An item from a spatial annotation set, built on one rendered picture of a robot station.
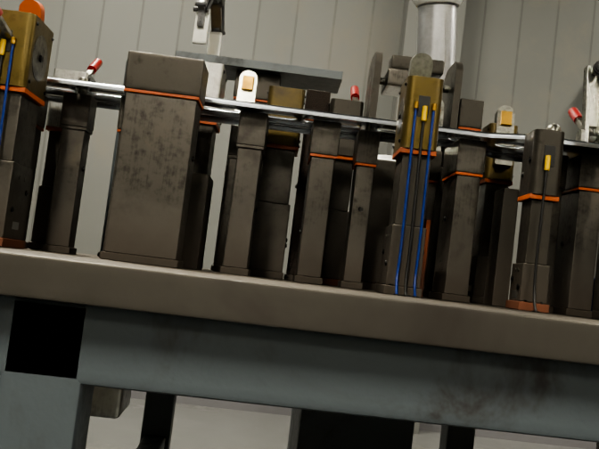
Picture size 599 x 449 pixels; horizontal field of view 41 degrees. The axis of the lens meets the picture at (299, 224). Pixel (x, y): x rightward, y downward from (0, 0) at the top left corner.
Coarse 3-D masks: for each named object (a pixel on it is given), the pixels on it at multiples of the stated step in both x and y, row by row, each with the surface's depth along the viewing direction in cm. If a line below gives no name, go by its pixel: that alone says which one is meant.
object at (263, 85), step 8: (240, 72) 176; (256, 72) 176; (264, 80) 176; (272, 80) 176; (280, 80) 176; (264, 88) 176; (256, 96) 176; (264, 96) 176; (224, 184) 175; (224, 192) 174; (216, 248) 174; (216, 256) 174
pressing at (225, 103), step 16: (48, 80) 135; (64, 80) 136; (80, 80) 137; (48, 96) 154; (96, 96) 149; (112, 96) 147; (208, 112) 151; (224, 112) 149; (272, 112) 144; (288, 112) 142; (304, 112) 136; (320, 112) 137; (272, 128) 155; (288, 128) 155; (304, 128) 155; (352, 128) 150; (384, 128) 145; (448, 128) 137; (448, 144) 151; (496, 144) 148; (512, 144) 145; (576, 144) 135; (592, 144) 135; (512, 160) 157
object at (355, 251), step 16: (368, 144) 144; (352, 160) 150; (368, 160) 144; (368, 176) 144; (352, 192) 146; (368, 192) 144; (352, 208) 143; (368, 208) 144; (352, 224) 143; (352, 240) 143; (352, 256) 143; (352, 272) 143; (352, 288) 142
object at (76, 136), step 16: (64, 96) 142; (80, 96) 142; (64, 112) 142; (80, 112) 142; (64, 128) 142; (80, 128) 142; (64, 144) 142; (80, 144) 142; (64, 160) 142; (80, 160) 142; (64, 176) 142; (80, 176) 143; (64, 192) 142; (80, 192) 145; (64, 208) 141; (48, 224) 141; (64, 224) 141; (48, 240) 141; (64, 240) 141
